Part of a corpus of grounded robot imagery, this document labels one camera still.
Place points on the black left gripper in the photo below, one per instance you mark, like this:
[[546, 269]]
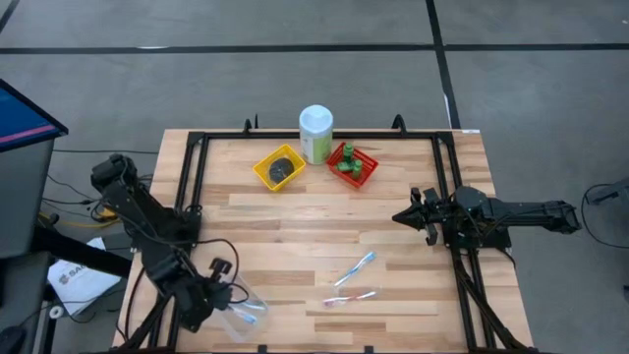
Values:
[[196, 300]]

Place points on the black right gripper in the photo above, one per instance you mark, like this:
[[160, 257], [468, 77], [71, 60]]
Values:
[[435, 216]]

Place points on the red toothbrush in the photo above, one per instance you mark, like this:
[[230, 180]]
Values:
[[350, 298]]

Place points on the black round bagged item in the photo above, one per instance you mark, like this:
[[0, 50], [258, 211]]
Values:
[[281, 170]]

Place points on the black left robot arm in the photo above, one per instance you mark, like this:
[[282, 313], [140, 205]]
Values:
[[132, 206]]

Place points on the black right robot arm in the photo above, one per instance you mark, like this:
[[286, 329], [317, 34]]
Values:
[[521, 216]]

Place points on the clear plastic container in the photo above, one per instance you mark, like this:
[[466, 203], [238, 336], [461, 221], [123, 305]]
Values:
[[251, 295]]

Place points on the red plastic basket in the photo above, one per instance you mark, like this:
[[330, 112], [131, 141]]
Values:
[[368, 164]]

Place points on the white green wipes canister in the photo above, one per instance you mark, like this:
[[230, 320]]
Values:
[[316, 137]]

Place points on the yellow plastic basket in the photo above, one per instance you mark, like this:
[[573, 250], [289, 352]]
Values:
[[261, 171]]

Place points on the white printed paper sheet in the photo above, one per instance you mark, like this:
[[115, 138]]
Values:
[[78, 285]]

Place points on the black desk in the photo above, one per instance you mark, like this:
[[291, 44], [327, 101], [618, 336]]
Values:
[[74, 251]]

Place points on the white tape roll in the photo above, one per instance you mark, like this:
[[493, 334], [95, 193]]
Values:
[[56, 312]]

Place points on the grey floor device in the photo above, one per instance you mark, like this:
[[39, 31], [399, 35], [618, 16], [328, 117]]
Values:
[[614, 192]]

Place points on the large computer monitor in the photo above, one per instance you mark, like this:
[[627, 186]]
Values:
[[24, 113]]

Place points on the black aluminium table frame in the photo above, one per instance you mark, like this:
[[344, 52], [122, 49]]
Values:
[[319, 135]]

